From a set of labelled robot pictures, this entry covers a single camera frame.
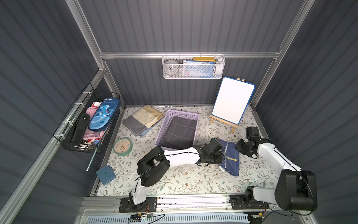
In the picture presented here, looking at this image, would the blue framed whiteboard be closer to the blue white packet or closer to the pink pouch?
the blue white packet

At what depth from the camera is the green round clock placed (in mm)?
930

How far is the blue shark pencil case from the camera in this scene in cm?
65

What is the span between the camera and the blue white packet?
0.86 m
